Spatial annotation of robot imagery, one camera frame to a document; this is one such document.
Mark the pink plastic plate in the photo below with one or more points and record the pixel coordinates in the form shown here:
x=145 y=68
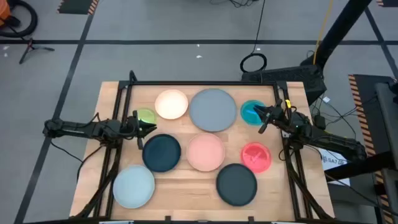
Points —
x=205 y=152

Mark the orange vacuum cleaner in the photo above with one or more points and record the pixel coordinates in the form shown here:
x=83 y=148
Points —
x=3 y=11

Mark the small white tag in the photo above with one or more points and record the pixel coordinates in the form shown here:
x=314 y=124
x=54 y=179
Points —
x=326 y=99

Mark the grey cart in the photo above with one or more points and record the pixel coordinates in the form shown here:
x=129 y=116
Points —
x=388 y=109

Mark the black floor tripod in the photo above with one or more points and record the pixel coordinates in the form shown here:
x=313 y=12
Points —
x=29 y=46

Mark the dark navy plastic plate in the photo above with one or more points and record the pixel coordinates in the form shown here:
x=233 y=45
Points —
x=161 y=152

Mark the large grey plastic plate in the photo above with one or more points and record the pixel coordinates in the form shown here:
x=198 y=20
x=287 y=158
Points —
x=213 y=110

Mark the light blue plastic plate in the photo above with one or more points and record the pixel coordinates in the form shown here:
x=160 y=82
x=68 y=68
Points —
x=133 y=186

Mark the black hazard-striped floor mat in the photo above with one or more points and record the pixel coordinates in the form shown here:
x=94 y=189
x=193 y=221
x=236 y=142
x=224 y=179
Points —
x=388 y=2
x=360 y=99
x=74 y=6

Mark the dark green plastic plate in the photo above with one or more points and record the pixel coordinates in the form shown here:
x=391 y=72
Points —
x=236 y=184

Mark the peach white plastic plate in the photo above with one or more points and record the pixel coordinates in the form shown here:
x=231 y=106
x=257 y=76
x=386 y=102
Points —
x=171 y=104

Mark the small clear red plate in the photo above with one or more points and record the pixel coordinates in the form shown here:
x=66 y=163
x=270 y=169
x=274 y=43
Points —
x=256 y=157

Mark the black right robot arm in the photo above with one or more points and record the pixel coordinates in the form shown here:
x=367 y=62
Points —
x=326 y=140

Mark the black aluminium table frame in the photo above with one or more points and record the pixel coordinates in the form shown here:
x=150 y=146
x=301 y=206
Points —
x=202 y=83

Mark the black camera stand pole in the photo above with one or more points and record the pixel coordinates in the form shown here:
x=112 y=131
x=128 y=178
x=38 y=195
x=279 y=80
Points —
x=342 y=28

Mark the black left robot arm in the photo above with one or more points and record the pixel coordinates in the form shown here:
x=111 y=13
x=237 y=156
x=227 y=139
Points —
x=77 y=127

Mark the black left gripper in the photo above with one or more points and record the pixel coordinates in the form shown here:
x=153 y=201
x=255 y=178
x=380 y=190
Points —
x=130 y=126

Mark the white paper label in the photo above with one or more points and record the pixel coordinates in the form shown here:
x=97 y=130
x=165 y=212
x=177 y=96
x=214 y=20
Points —
x=329 y=155

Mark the small clear green plate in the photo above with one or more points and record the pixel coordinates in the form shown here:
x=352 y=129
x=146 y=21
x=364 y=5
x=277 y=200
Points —
x=147 y=114

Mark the small clear teal plate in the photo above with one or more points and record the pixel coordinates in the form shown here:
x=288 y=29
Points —
x=247 y=114

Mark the black power adapter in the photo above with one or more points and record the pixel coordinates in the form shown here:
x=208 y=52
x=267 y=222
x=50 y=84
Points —
x=319 y=122

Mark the black stand leg bar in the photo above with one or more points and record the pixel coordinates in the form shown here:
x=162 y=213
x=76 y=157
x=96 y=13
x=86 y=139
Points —
x=367 y=163

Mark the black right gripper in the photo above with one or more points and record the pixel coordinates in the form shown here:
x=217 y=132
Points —
x=276 y=115

